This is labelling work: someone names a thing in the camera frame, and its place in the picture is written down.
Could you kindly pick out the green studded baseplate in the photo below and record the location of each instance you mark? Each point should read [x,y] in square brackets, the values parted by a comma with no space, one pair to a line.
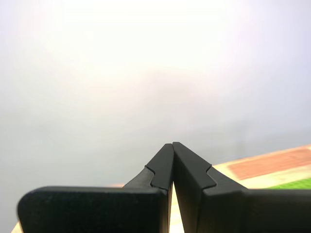
[298,184]

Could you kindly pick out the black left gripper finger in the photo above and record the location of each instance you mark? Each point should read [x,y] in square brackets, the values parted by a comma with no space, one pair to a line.
[243,211]
[97,211]

